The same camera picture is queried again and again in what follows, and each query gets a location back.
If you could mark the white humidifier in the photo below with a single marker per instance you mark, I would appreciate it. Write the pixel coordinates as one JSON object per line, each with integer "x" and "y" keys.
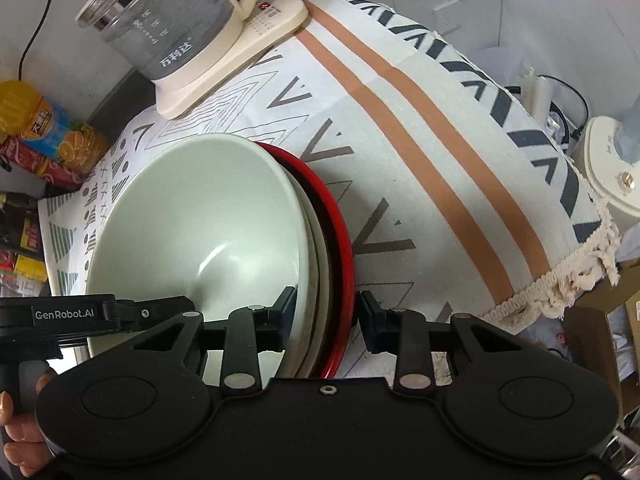
{"x": 610, "y": 170}

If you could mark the red plate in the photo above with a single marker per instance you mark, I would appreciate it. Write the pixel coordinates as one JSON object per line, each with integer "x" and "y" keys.
{"x": 345, "y": 260}

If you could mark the orange juice bottle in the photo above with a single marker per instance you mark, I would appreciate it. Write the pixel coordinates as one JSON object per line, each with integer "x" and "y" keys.
{"x": 60, "y": 135}

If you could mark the white printed bowl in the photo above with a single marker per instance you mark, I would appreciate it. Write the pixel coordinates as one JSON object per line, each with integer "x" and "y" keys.
{"x": 311, "y": 270}

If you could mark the pale green bowl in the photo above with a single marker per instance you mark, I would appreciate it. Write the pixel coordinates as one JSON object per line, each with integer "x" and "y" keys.
{"x": 200, "y": 210}

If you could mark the cardboard box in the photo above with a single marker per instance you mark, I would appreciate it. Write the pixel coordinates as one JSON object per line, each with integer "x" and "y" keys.
{"x": 590, "y": 340}

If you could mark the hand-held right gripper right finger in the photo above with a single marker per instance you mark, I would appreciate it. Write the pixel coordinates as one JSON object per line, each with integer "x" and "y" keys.
{"x": 369, "y": 322}

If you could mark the pile of colourful snack packets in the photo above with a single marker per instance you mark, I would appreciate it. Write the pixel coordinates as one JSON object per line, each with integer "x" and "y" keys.
{"x": 22, "y": 255}

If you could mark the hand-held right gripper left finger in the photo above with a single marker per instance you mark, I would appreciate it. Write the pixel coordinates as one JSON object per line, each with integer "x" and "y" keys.
{"x": 287, "y": 317}

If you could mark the red cola bottle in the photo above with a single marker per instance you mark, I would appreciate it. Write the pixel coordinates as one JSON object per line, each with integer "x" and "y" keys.
{"x": 30, "y": 160}

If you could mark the person's left hand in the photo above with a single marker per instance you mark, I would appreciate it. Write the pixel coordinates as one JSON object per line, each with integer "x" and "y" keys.
{"x": 22, "y": 435}

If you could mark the white plastic bag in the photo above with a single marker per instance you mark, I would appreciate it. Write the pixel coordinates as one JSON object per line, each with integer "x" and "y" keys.
{"x": 545, "y": 335}

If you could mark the white plate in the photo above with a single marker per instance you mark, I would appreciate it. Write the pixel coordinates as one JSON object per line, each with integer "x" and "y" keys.
{"x": 323, "y": 270}

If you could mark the glass kettle with cream lid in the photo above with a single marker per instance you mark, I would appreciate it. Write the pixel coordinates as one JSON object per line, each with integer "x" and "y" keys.
{"x": 165, "y": 20}

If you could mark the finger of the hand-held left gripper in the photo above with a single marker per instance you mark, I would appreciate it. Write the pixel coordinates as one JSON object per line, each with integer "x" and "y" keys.
{"x": 150, "y": 312}

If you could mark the patterned tablecloth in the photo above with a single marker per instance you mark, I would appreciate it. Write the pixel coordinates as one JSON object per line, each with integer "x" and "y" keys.
{"x": 425, "y": 160}

